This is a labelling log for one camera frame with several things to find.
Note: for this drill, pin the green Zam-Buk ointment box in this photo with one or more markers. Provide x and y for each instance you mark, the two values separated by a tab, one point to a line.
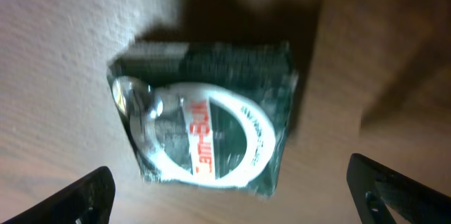
213	115

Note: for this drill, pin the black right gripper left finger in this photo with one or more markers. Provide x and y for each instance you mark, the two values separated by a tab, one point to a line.
88	200

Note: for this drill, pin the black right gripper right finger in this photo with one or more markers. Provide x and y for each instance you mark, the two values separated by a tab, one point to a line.
376	188

